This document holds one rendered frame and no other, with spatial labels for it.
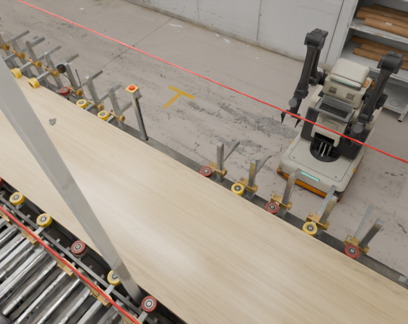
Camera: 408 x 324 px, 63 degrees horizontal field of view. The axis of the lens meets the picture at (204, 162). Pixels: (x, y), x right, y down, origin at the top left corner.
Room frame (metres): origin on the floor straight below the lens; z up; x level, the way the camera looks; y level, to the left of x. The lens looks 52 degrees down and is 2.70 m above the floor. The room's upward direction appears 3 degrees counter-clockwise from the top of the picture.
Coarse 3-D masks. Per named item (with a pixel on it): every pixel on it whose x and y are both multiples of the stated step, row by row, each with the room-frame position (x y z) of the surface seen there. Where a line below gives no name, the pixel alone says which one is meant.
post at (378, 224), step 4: (376, 220) 0.79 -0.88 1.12; (380, 220) 0.79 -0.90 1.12; (376, 224) 0.78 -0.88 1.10; (380, 224) 0.77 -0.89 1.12; (372, 228) 0.78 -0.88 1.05; (376, 228) 0.77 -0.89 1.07; (368, 232) 0.78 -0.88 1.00; (372, 232) 0.77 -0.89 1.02; (376, 232) 0.76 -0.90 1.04; (364, 236) 0.79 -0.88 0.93; (368, 236) 0.77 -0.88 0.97; (372, 236) 0.77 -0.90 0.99; (360, 240) 0.80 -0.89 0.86; (364, 240) 0.78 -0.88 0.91; (368, 240) 0.77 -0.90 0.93; (360, 244) 0.78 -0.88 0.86; (364, 244) 0.77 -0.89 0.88
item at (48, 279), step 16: (16, 208) 1.17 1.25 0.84; (32, 224) 1.04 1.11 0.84; (48, 240) 0.95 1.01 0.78; (32, 256) 0.88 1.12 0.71; (48, 256) 0.87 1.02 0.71; (16, 272) 0.79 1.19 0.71; (32, 272) 0.78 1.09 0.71; (0, 288) 0.69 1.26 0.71; (16, 288) 0.69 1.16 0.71; (80, 288) 0.67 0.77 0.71; (0, 304) 0.60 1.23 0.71; (48, 304) 0.58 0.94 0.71; (64, 304) 0.58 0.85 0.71; (128, 304) 0.52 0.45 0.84; (32, 320) 0.50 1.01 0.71; (48, 320) 0.50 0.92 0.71; (96, 320) 0.48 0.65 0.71
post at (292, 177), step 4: (292, 172) 1.11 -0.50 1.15; (292, 176) 1.08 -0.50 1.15; (296, 176) 1.09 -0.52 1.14; (288, 180) 1.09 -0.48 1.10; (292, 180) 1.07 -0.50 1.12; (288, 184) 1.08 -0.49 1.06; (292, 184) 1.07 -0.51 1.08; (288, 188) 1.08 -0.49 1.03; (292, 188) 1.09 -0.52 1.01; (284, 192) 1.09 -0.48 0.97; (288, 192) 1.08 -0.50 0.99; (284, 196) 1.09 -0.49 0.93; (288, 196) 1.07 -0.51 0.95; (284, 200) 1.08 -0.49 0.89; (288, 200) 1.08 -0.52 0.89; (280, 208) 1.09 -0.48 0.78; (280, 212) 1.08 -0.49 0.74; (284, 212) 1.08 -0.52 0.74
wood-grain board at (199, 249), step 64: (0, 128) 1.87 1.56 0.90; (64, 128) 1.83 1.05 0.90; (128, 192) 1.20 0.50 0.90; (192, 192) 1.17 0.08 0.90; (128, 256) 0.76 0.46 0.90; (192, 256) 0.74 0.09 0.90; (256, 256) 0.72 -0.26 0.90; (320, 256) 0.70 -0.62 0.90; (192, 320) 0.41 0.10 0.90; (256, 320) 0.39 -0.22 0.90; (320, 320) 0.38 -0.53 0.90; (384, 320) 0.36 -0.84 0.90
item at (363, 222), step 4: (368, 208) 1.03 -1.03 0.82; (372, 208) 1.03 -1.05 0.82; (368, 212) 1.00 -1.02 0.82; (364, 216) 0.98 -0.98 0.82; (368, 216) 0.98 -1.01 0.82; (364, 220) 0.95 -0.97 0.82; (360, 224) 0.92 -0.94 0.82; (364, 224) 0.92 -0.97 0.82; (360, 228) 0.90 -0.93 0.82; (356, 232) 0.87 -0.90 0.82; (360, 232) 0.87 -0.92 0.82; (356, 236) 0.85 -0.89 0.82
